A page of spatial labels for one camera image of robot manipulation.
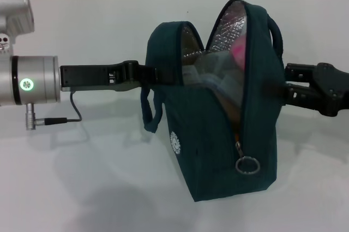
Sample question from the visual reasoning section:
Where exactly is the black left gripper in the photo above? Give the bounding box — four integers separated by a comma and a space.
59, 60, 178, 93

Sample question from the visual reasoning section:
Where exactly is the dark teal insulated lunch bag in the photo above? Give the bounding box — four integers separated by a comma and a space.
140, 0, 286, 203

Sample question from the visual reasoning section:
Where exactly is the pink round peach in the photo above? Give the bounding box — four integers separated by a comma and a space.
231, 34, 248, 72

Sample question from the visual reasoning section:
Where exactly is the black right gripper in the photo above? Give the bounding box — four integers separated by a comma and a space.
263, 62, 349, 118

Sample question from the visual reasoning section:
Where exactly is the clear blue-rimmed food container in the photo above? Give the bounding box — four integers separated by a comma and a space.
182, 51, 246, 99

